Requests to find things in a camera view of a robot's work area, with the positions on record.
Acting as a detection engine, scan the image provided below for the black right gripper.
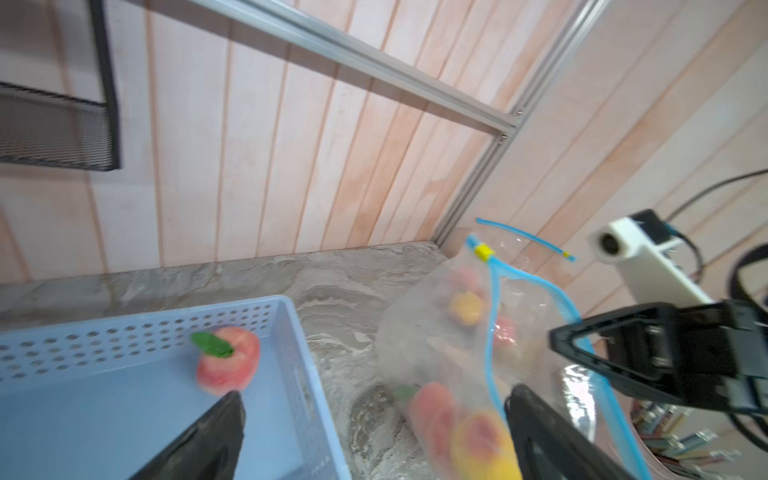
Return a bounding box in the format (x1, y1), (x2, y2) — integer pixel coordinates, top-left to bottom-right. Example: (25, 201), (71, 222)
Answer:
(549, 300), (767, 415)

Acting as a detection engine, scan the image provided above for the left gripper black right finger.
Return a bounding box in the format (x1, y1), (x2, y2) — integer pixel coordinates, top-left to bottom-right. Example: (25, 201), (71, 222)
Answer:
(505, 383), (632, 480)

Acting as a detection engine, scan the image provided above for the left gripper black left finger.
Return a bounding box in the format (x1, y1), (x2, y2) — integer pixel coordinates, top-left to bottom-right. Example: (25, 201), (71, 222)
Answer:
(131, 390), (246, 480)

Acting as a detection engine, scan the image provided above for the clear zip-top bag with label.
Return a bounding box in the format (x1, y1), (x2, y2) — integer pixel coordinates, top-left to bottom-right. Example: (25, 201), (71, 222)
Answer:
(376, 260), (651, 479)

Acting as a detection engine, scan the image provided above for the yellow red peach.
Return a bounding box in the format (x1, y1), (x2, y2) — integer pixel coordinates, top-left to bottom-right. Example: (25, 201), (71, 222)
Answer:
(449, 291), (485, 326)

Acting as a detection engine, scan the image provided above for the clear zip-top bag blue zipper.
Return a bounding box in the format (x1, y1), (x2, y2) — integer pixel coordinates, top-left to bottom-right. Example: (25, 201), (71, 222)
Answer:
(431, 218), (580, 325)

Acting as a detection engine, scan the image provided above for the large pink peach front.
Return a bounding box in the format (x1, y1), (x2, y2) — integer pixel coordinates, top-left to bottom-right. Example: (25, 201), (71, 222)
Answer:
(448, 266), (486, 298)

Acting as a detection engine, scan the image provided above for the yellow mango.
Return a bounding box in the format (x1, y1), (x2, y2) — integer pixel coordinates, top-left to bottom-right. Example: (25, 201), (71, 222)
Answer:
(449, 410), (522, 480)

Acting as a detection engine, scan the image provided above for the bundle of coloured pencils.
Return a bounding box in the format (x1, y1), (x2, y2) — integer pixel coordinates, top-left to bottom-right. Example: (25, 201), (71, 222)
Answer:
(628, 400), (742, 479)

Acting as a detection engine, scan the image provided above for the light blue plastic basket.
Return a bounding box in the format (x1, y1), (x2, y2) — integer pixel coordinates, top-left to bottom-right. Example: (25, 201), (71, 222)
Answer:
(1, 295), (350, 479)

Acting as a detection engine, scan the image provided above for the aluminium wall frame rail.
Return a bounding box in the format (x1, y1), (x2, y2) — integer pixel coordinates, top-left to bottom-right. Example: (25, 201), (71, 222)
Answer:
(197, 1), (609, 246)

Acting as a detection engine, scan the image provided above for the black mesh wall basket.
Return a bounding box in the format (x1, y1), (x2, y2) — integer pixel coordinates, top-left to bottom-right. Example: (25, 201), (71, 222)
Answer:
(1, 1), (121, 172)

